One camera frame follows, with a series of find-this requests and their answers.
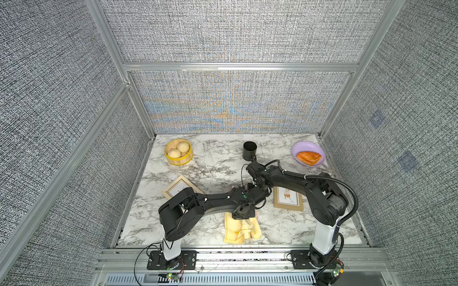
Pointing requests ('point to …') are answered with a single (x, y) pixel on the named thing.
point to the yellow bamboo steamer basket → (185, 157)
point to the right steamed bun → (183, 147)
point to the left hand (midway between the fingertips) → (252, 217)
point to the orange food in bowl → (309, 157)
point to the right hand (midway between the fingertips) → (250, 194)
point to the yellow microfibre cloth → (237, 231)
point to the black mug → (249, 148)
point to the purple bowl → (304, 146)
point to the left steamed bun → (174, 154)
